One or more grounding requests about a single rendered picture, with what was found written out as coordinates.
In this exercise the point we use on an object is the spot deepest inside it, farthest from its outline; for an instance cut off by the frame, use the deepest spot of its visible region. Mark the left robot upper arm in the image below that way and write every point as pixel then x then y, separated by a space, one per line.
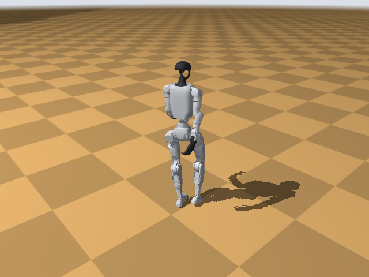
pixel 166 90

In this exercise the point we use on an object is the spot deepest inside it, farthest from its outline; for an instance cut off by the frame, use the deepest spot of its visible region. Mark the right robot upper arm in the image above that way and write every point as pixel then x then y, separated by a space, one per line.
pixel 197 95

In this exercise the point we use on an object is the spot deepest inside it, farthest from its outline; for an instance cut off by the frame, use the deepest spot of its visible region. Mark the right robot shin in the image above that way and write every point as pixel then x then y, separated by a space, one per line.
pixel 198 179

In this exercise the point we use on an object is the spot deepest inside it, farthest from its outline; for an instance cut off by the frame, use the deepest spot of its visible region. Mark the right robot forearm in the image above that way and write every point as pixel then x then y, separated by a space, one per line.
pixel 196 125

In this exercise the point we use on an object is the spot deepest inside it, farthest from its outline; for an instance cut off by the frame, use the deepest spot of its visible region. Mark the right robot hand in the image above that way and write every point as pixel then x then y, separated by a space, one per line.
pixel 191 146

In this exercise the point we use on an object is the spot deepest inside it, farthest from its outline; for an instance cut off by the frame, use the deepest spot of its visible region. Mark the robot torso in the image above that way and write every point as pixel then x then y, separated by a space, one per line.
pixel 181 103

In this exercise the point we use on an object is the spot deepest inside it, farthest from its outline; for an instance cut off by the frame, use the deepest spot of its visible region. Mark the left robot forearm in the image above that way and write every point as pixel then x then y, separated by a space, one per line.
pixel 170 114

